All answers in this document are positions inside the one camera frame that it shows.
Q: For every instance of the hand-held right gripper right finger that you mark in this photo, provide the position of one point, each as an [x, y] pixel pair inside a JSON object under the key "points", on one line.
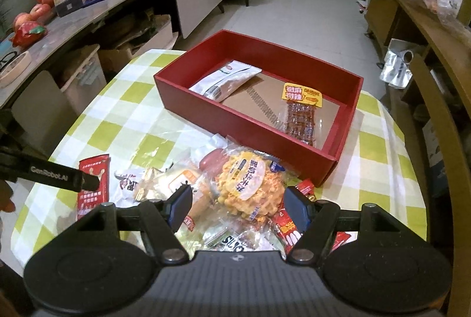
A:
{"points": [[296, 209]]}

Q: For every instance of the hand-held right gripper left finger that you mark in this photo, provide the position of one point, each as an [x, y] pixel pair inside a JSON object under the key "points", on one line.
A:
{"points": [[182, 206]]}

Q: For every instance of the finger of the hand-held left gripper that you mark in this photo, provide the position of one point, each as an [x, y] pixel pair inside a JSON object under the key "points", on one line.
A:
{"points": [[55, 173]]}

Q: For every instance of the red packet white shapes print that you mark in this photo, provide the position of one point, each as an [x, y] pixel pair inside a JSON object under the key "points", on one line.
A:
{"points": [[287, 228]]}

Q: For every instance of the red snack packet white lettering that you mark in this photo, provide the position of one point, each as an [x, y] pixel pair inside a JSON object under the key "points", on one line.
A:
{"points": [[94, 192]]}

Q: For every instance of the yellow waffle snack packet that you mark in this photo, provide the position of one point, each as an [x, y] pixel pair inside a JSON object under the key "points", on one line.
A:
{"points": [[246, 181]]}

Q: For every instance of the white packet dark lettering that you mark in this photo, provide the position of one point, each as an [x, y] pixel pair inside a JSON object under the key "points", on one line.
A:
{"points": [[235, 241]]}

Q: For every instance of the red cardboard box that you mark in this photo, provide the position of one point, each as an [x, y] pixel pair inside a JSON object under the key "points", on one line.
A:
{"points": [[243, 125]]}

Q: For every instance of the person's left hand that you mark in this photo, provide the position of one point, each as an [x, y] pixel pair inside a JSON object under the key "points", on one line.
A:
{"points": [[5, 197]]}

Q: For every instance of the clear bread packet orange label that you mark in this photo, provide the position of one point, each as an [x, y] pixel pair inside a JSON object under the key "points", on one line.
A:
{"points": [[180, 184]]}

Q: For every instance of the gold foil snack packet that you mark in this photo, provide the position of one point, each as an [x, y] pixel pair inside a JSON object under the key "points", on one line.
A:
{"points": [[150, 182]]}

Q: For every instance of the sausage packet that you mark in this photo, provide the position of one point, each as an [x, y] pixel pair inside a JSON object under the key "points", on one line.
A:
{"points": [[211, 157]]}

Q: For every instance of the white packet red figure print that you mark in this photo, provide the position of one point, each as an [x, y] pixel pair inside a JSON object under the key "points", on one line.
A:
{"points": [[127, 184]]}

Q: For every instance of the red spicy sticks packet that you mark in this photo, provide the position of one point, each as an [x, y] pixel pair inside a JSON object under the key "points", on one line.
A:
{"points": [[300, 111]]}

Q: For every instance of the green white checked tablecloth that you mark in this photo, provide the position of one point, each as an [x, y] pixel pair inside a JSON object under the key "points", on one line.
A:
{"points": [[140, 111]]}

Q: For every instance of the brown cardboard insert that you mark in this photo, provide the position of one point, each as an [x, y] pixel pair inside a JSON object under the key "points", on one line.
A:
{"points": [[257, 96]]}

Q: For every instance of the red strawberry-shaped bag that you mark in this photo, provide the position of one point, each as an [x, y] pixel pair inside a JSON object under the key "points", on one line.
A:
{"points": [[27, 34]]}

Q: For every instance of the white blue carton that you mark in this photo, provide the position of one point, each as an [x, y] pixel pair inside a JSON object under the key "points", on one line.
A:
{"points": [[438, 158]]}

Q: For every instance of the red apple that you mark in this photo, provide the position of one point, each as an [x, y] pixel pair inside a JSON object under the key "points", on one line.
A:
{"points": [[38, 11], [22, 21]]}

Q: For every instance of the dark small carton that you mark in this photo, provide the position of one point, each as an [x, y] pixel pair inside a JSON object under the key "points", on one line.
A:
{"points": [[69, 4]]}

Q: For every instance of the silver foil bag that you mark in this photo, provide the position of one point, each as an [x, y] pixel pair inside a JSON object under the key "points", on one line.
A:
{"points": [[397, 68]]}

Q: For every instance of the clear plastic bag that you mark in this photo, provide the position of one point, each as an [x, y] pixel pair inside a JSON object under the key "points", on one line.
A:
{"points": [[449, 6]]}

